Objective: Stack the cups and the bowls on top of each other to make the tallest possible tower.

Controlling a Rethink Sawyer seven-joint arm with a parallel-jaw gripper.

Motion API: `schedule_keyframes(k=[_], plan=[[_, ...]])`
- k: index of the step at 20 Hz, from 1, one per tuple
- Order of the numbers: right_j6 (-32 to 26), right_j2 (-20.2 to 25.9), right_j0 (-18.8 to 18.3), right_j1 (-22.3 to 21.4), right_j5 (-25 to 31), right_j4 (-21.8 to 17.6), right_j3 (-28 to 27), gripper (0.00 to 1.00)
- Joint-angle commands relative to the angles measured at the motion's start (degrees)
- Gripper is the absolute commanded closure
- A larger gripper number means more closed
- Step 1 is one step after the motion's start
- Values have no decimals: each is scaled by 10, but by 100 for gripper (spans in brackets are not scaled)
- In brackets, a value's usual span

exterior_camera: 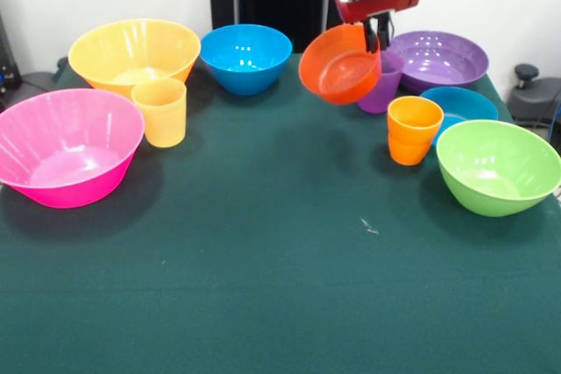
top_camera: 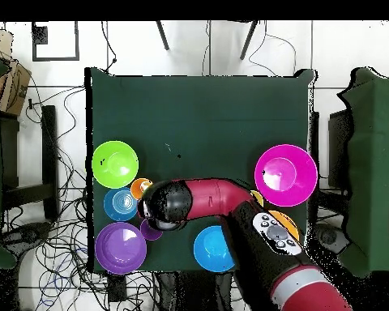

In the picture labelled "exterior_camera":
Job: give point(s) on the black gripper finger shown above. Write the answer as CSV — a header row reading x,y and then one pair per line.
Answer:
x,y
385,32
371,37

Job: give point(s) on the dark grey round base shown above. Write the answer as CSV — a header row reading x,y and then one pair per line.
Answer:
x,y
534,98
37,78

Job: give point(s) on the purple bowl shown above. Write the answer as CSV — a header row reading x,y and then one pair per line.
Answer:
x,y
438,63

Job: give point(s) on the black electronics box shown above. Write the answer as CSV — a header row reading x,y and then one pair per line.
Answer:
x,y
9,63

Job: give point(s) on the shallow blue bowl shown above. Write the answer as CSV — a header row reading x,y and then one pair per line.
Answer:
x,y
464,102

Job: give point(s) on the small red-orange bowl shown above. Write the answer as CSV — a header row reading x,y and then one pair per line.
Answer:
x,y
333,80

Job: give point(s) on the purple cup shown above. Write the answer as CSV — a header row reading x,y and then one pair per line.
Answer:
x,y
379,98

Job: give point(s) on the yellow cup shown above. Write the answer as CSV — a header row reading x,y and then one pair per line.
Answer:
x,y
160,120

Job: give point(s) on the pink bowl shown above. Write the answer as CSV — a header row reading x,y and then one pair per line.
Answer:
x,y
66,150

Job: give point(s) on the dark green table cloth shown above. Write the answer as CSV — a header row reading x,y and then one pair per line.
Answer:
x,y
263,282

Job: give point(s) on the lime green bowl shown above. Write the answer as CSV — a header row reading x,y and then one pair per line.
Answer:
x,y
495,190

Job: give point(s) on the deep blue bowl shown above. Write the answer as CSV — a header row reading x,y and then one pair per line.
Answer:
x,y
245,76

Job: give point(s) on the large yellow-orange bowl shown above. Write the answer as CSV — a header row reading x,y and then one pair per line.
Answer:
x,y
131,50

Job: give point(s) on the orange cup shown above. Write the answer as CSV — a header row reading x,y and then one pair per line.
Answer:
x,y
412,146

